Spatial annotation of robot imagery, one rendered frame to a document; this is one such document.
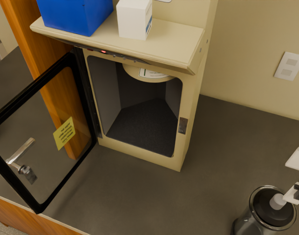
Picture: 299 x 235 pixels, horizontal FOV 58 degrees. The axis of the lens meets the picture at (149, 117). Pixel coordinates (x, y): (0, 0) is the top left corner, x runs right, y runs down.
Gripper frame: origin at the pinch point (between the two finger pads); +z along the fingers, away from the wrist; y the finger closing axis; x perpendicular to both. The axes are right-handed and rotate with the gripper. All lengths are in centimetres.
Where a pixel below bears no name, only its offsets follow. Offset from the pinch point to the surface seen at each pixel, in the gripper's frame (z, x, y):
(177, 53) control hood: -20.9, -28.0, -2.7
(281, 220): 11.9, 1.8, 4.3
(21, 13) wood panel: -20, -62, -4
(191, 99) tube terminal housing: -1.2, -25.5, -11.9
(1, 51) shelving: 45, -141, -52
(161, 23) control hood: -20.8, -33.7, -10.4
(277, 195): 8.9, -0.5, 0.3
